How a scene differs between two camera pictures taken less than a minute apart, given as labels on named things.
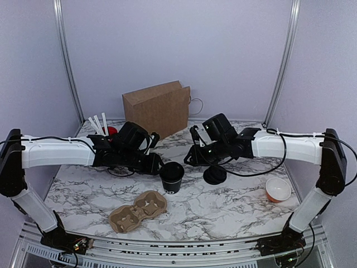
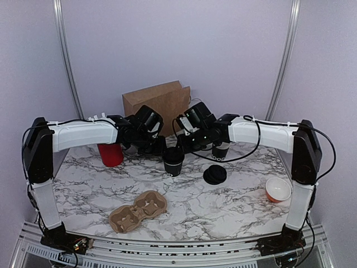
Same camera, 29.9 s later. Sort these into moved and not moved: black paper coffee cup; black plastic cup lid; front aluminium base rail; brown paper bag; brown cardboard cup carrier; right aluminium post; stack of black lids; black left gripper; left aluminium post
Moved: black paper coffee cup; black left gripper; black plastic cup lid
Not moved: stack of black lids; brown paper bag; brown cardboard cup carrier; left aluminium post; right aluminium post; front aluminium base rail
